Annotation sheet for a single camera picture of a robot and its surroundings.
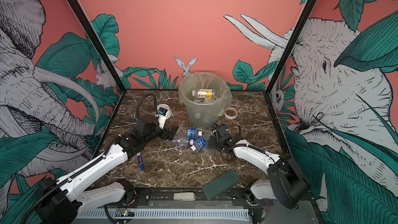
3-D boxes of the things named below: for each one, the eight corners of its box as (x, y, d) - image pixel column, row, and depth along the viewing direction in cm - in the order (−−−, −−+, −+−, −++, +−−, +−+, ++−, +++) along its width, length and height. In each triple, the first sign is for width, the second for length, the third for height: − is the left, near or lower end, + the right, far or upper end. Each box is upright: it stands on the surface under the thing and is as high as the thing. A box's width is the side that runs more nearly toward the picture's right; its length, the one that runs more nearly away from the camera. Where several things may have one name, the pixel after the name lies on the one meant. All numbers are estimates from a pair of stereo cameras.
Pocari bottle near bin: (187, 138, 95) (186, 135, 92) (188, 131, 99) (187, 127, 95) (202, 138, 96) (202, 135, 92) (202, 131, 99) (202, 127, 95)
